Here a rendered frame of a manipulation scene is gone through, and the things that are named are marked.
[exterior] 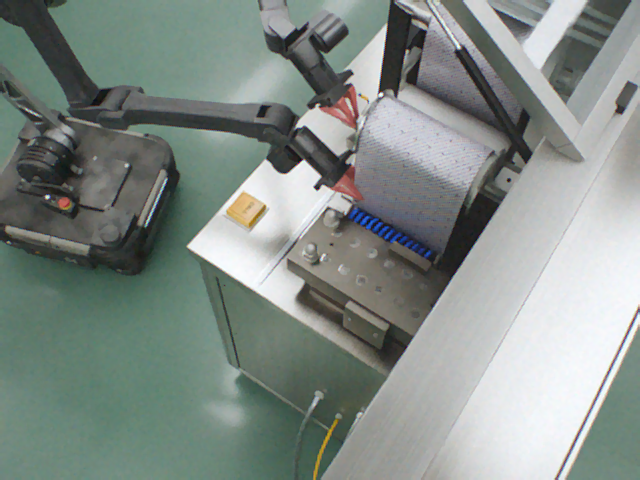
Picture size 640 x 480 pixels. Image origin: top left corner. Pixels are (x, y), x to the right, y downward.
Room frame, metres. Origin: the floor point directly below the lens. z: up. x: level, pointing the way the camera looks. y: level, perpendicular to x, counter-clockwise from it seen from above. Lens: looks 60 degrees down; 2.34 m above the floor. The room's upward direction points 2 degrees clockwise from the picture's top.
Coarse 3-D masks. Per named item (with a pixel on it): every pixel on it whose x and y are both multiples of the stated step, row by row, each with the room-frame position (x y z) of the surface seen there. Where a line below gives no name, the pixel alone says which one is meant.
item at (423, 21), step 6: (420, 0) 1.12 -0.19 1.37; (432, 0) 1.12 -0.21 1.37; (420, 6) 1.10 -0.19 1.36; (426, 6) 1.10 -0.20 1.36; (438, 6) 1.10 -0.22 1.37; (414, 12) 1.10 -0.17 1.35; (420, 12) 1.10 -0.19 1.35; (426, 12) 1.09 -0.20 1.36; (414, 18) 1.09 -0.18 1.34; (420, 18) 1.09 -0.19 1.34; (426, 18) 1.08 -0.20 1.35; (432, 18) 1.08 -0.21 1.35; (414, 24) 1.10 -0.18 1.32; (420, 24) 1.09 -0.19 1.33; (426, 24) 1.08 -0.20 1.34; (426, 30) 1.09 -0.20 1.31
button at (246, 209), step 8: (240, 200) 0.89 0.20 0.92; (248, 200) 0.89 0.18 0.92; (256, 200) 0.89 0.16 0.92; (232, 208) 0.87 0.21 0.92; (240, 208) 0.87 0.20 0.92; (248, 208) 0.87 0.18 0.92; (256, 208) 0.87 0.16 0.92; (264, 208) 0.88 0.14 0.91; (232, 216) 0.85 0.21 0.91; (240, 216) 0.85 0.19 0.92; (248, 216) 0.85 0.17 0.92; (256, 216) 0.85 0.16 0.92; (248, 224) 0.83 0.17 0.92
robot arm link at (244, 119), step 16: (128, 96) 1.00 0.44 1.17; (144, 96) 1.00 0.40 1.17; (112, 112) 0.95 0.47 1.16; (128, 112) 0.96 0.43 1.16; (144, 112) 0.96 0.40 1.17; (160, 112) 0.95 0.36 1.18; (176, 112) 0.94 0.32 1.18; (192, 112) 0.94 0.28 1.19; (208, 112) 0.94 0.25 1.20; (224, 112) 0.93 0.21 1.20; (240, 112) 0.93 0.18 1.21; (256, 112) 0.93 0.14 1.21; (272, 112) 0.93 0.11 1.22; (288, 112) 0.94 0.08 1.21; (112, 128) 0.94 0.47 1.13; (208, 128) 0.92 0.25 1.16; (224, 128) 0.92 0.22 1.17; (240, 128) 0.91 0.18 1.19; (256, 128) 0.90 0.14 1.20; (288, 128) 0.91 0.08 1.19
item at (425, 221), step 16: (368, 176) 0.81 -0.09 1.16; (384, 176) 0.79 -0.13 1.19; (368, 192) 0.81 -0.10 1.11; (384, 192) 0.79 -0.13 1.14; (400, 192) 0.77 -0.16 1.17; (368, 208) 0.81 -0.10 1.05; (384, 208) 0.79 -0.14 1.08; (400, 208) 0.77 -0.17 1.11; (416, 208) 0.75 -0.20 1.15; (432, 208) 0.73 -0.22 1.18; (400, 224) 0.76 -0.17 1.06; (416, 224) 0.75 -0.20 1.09; (432, 224) 0.73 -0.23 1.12; (448, 224) 0.71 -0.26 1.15; (416, 240) 0.74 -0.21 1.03; (432, 240) 0.72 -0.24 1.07
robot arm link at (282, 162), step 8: (296, 120) 0.93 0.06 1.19; (272, 128) 0.89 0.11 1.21; (264, 136) 0.88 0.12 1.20; (272, 136) 0.87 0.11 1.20; (280, 136) 0.88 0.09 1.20; (288, 136) 0.89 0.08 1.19; (272, 144) 0.87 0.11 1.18; (280, 144) 0.87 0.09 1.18; (272, 152) 0.89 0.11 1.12; (280, 152) 0.89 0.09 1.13; (272, 160) 0.89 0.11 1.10; (280, 160) 0.88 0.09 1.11; (288, 160) 0.88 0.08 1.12; (296, 160) 0.88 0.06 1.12; (280, 168) 0.88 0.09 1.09; (288, 168) 0.87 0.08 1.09
